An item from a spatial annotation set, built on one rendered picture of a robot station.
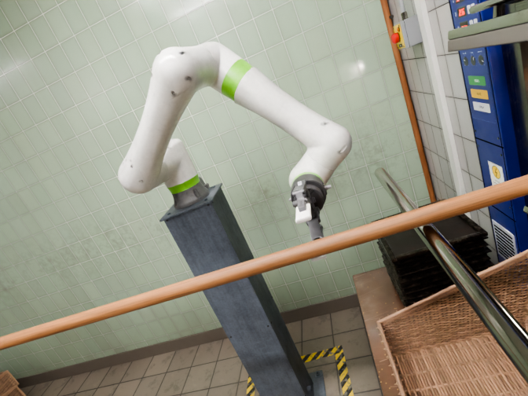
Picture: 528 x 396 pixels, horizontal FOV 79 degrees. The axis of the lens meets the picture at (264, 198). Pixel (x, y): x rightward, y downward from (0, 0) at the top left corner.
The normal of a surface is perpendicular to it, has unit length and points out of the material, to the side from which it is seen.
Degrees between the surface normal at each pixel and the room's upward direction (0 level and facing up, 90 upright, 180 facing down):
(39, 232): 90
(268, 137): 90
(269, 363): 90
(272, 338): 90
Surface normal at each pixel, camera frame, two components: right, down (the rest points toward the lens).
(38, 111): -0.11, 0.36
